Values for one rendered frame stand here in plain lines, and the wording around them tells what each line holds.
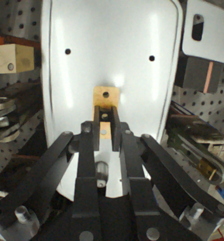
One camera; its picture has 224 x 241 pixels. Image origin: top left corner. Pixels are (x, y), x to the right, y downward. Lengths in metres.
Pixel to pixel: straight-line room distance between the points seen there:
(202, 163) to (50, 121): 0.26
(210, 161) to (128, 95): 0.17
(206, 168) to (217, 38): 0.22
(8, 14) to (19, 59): 0.47
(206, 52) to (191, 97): 0.39
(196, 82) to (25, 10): 0.57
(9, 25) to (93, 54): 0.46
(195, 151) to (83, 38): 0.25
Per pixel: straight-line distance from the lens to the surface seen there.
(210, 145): 0.30
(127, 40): 0.23
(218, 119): 0.81
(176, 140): 0.30
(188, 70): 0.30
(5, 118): 0.22
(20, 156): 0.40
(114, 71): 0.23
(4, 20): 0.66
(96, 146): 0.15
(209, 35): 0.30
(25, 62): 0.21
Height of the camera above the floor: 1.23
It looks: 67 degrees down
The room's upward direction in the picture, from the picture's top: 170 degrees clockwise
